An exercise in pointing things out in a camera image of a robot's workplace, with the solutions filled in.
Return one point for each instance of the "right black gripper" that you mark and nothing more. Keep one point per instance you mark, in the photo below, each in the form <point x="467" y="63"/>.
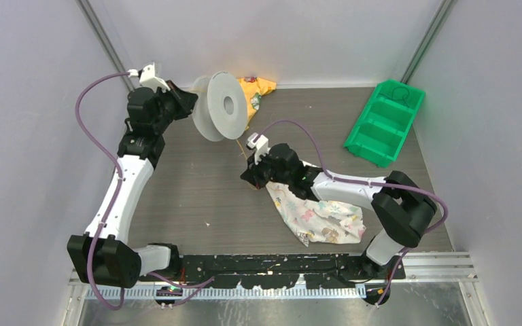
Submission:
<point x="253" y="172"/>

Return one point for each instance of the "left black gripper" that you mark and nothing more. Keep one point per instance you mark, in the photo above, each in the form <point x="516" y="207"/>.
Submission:
<point x="185" y="100"/>

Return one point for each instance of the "translucent white cable spool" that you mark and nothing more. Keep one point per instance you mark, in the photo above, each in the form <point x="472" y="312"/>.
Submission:
<point x="221" y="109"/>

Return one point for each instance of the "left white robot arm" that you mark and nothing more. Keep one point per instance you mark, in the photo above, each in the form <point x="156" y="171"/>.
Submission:
<point x="101" y="255"/>

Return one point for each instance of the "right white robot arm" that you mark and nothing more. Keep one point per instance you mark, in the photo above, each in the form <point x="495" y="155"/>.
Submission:
<point x="404" y="210"/>

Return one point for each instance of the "white floral printed cloth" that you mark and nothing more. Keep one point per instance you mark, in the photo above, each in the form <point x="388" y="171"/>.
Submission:
<point x="323" y="221"/>

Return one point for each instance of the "yellow printed cloth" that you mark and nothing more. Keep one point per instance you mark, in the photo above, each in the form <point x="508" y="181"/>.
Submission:
<point x="254" y="88"/>

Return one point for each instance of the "green plastic compartment bin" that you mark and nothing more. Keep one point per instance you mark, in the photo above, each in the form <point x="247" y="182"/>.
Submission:
<point x="384" y="123"/>

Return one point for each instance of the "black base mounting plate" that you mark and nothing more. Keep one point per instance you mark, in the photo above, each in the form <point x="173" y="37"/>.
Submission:
<point x="317" y="271"/>

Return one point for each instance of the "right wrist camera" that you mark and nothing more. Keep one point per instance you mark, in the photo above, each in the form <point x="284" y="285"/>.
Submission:
<point x="259" y="144"/>

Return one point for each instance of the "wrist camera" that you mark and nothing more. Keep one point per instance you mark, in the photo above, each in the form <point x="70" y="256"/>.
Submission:
<point x="148" y="78"/>
<point x="259" y="144"/>

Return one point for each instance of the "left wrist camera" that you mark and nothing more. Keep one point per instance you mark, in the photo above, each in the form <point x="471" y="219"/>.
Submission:
<point x="148" y="78"/>

